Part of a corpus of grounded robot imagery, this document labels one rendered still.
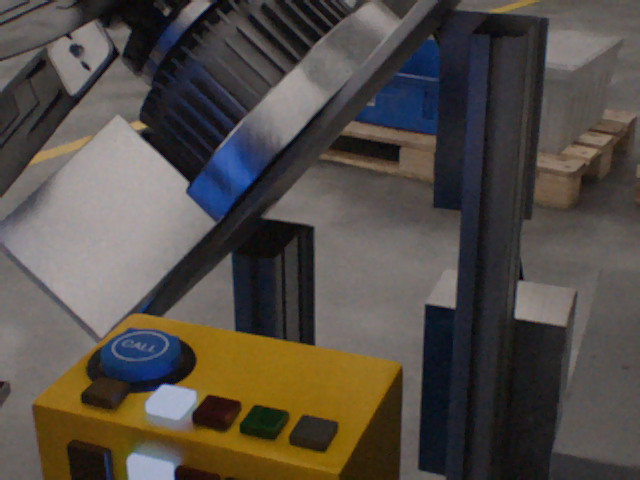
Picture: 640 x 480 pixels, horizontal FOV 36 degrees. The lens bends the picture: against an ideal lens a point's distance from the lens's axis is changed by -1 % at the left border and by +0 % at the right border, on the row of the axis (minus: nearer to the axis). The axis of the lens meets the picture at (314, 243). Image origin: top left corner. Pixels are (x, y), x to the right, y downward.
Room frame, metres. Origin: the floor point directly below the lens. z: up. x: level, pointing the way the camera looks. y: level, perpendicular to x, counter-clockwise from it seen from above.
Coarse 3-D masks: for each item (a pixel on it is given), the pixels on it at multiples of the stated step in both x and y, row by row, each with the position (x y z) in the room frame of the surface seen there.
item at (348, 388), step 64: (128, 320) 0.48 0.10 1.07; (64, 384) 0.41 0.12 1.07; (192, 384) 0.41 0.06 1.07; (256, 384) 0.41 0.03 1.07; (320, 384) 0.41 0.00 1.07; (384, 384) 0.41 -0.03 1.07; (64, 448) 0.39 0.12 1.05; (128, 448) 0.38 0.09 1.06; (192, 448) 0.37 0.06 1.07; (256, 448) 0.36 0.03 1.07; (384, 448) 0.40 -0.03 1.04
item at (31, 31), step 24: (0, 0) 0.78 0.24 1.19; (24, 0) 0.78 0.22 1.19; (48, 0) 0.78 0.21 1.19; (72, 0) 0.78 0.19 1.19; (96, 0) 0.80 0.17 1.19; (120, 0) 0.81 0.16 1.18; (0, 24) 0.72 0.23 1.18; (24, 24) 0.72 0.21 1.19; (48, 24) 0.72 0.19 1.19; (72, 24) 0.72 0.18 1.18; (0, 48) 0.65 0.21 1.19; (24, 48) 0.64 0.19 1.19
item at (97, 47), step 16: (80, 32) 0.96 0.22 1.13; (96, 32) 0.94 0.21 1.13; (64, 48) 0.96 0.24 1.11; (96, 48) 0.93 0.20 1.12; (112, 48) 0.91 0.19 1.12; (64, 64) 0.94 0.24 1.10; (80, 64) 0.93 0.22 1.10; (96, 64) 0.91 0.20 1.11; (64, 80) 0.93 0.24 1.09; (80, 80) 0.91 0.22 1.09
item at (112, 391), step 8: (96, 384) 0.41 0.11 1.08; (104, 384) 0.41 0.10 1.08; (112, 384) 0.41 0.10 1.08; (120, 384) 0.40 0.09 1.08; (128, 384) 0.41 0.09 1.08; (88, 392) 0.40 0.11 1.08; (96, 392) 0.40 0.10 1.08; (104, 392) 0.40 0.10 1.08; (112, 392) 0.40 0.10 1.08; (120, 392) 0.40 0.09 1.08; (128, 392) 0.40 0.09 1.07; (88, 400) 0.40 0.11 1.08; (96, 400) 0.39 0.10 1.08; (104, 400) 0.39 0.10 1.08; (112, 400) 0.39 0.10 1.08; (120, 400) 0.40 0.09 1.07; (112, 408) 0.39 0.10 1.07
